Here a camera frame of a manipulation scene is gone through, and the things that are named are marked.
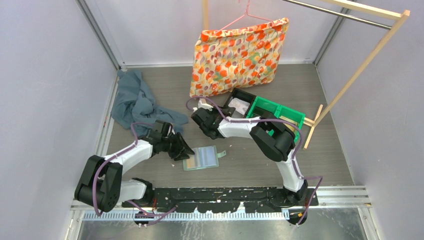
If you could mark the white patterned cards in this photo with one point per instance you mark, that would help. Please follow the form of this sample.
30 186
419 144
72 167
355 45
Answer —
240 106

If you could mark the aluminium rail frame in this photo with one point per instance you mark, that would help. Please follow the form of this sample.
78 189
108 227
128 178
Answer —
330 197

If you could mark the blue grey cloth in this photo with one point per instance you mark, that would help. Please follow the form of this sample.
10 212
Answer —
135 103

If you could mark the floral orange pillow bag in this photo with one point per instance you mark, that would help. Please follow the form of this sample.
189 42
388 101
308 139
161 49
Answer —
237 58

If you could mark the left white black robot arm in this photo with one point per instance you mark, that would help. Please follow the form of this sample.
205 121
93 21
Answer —
101 184

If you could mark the wooden clothes rack frame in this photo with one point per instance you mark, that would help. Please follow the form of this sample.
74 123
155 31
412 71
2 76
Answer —
356 75

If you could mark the pink wire hanger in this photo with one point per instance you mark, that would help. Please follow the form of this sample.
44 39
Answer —
246 18

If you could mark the black plastic bin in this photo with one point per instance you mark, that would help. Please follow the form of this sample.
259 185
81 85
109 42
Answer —
241 94

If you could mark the green bin with gold card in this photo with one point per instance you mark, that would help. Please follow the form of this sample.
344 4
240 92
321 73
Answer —
291 115

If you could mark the green bin with black card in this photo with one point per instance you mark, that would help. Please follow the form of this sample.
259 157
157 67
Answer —
261 105

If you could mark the metal hanging rod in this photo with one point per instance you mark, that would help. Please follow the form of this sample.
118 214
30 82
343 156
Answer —
340 14

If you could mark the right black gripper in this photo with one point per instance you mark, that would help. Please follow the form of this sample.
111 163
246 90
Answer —
228 110

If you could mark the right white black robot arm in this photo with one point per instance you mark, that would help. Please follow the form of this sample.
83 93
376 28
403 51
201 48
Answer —
275 140

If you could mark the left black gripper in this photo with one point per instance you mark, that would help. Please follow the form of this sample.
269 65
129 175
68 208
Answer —
182 149

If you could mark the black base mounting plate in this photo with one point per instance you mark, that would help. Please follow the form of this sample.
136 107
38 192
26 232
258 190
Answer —
269 199

